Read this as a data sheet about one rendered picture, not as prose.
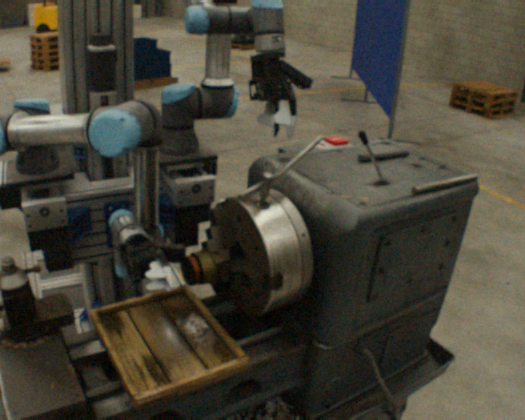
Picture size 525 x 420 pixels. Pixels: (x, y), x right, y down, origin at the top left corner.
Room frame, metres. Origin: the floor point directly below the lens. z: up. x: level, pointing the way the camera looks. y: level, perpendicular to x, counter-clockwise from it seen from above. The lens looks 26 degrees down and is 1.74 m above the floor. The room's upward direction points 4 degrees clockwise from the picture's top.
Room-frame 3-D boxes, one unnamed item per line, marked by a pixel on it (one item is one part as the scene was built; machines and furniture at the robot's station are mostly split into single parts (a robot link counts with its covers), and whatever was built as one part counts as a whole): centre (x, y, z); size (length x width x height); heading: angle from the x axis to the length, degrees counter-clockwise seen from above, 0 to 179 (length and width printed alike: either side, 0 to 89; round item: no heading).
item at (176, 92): (1.61, 0.27, 1.33); 0.13 x 0.12 x 0.14; 110
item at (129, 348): (0.93, 0.21, 0.89); 0.36 x 0.30 x 0.04; 33
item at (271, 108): (1.19, -0.03, 1.41); 0.06 x 0.03 x 0.09; 123
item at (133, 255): (1.01, 0.27, 1.08); 0.12 x 0.09 x 0.08; 32
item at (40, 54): (9.79, 4.21, 0.36); 1.26 x 0.86 x 0.73; 137
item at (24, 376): (0.76, 0.50, 0.95); 0.43 x 0.17 x 0.05; 33
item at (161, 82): (8.01, 2.10, 0.39); 1.20 x 0.80 x 0.79; 134
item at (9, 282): (0.81, 0.53, 1.13); 0.08 x 0.08 x 0.03
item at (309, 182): (1.31, -0.34, 1.06); 0.59 x 0.48 x 0.39; 123
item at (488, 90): (8.17, -4.12, 0.22); 1.25 x 0.86 x 0.44; 129
